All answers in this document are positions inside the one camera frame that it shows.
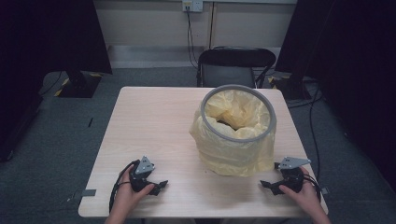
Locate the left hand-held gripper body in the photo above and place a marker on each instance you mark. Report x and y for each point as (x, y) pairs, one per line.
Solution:
(138, 182)

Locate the grey tape strip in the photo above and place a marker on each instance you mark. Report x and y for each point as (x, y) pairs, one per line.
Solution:
(325, 190)
(88, 193)

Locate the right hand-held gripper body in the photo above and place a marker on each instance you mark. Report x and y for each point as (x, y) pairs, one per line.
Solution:
(292, 180)

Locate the white wall socket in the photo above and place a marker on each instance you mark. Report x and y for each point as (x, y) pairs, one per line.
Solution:
(192, 5)

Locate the person's right hand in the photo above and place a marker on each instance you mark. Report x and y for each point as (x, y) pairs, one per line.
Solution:
(306, 194)

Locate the black folding chair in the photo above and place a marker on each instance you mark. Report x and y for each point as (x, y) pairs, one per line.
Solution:
(236, 57)

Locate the person's left hand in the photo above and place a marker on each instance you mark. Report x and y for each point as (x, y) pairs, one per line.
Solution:
(127, 196)

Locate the black panel on stand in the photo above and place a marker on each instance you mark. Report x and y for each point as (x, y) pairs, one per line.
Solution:
(351, 62)
(46, 37)

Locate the bin with yellow bag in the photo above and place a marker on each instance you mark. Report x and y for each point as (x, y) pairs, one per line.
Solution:
(230, 155)

